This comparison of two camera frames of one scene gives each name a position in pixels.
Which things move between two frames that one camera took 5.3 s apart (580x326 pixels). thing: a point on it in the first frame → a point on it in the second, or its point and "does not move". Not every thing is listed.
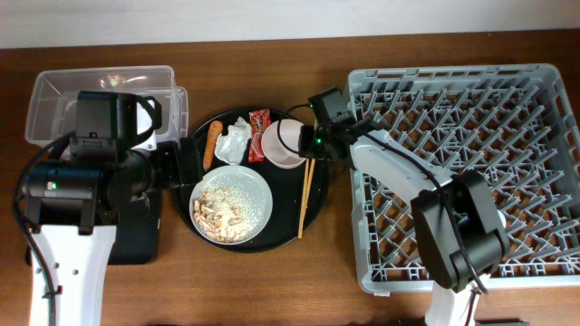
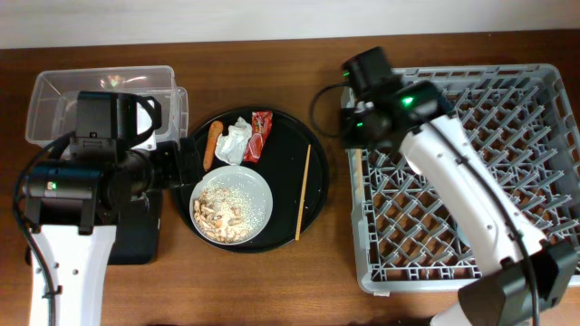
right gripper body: [314, 139] → [352, 130]
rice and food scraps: [226, 215] does not move
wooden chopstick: [307, 191] → [360, 176]
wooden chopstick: [304, 200] does not move
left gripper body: [169, 167] does not move
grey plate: [230, 205] does not move
